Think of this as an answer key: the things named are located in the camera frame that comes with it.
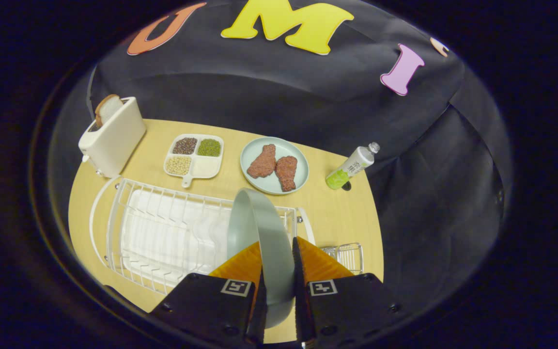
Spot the white toaster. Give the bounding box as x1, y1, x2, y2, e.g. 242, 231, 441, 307
78, 96, 147, 178

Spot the white divided bean tray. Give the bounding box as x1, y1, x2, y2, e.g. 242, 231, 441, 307
163, 134, 224, 189

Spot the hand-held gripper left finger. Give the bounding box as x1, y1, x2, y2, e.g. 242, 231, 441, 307
148, 241, 268, 348

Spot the green tea bottle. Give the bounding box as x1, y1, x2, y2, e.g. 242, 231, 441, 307
325, 142, 381, 190

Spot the pale blue serving dish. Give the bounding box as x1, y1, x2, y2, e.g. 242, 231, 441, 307
240, 136, 310, 195

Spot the pale green plate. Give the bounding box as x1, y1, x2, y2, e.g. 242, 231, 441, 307
226, 188, 295, 329

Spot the bread slice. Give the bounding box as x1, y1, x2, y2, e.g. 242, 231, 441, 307
94, 94, 124, 127

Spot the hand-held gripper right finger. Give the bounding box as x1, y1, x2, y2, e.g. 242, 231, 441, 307
292, 236, 402, 349

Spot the white wire dish rack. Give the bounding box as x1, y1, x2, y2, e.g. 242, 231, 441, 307
89, 175, 316, 296

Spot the brown meat cutlet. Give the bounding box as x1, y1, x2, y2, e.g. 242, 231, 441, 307
247, 143, 278, 179
275, 155, 298, 192

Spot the metal wire basket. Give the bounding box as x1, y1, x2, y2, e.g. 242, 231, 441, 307
319, 242, 364, 275

